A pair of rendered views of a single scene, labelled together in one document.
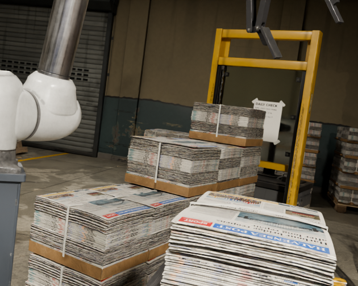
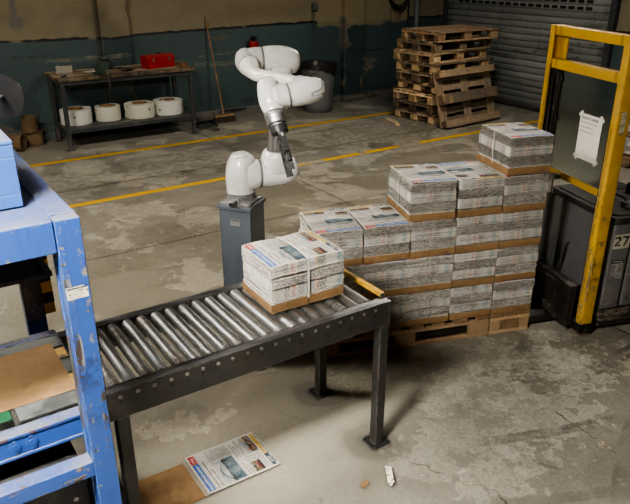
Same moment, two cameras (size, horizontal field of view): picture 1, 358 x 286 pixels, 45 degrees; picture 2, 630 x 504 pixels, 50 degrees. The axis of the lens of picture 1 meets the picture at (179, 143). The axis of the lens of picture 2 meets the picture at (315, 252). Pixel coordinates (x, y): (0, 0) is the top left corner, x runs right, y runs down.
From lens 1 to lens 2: 2.61 m
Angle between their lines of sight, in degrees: 47
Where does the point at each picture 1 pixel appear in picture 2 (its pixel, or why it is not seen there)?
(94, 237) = not seen: hidden behind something
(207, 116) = (487, 140)
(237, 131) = (504, 159)
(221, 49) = (560, 47)
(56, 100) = (272, 166)
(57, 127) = (276, 180)
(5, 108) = (240, 175)
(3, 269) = not seen: hidden behind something
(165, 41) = not seen: outside the picture
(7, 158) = (245, 199)
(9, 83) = (241, 162)
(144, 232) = (354, 245)
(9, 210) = (247, 225)
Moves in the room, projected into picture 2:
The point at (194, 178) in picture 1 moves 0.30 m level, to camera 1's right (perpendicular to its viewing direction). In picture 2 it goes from (416, 207) to (460, 220)
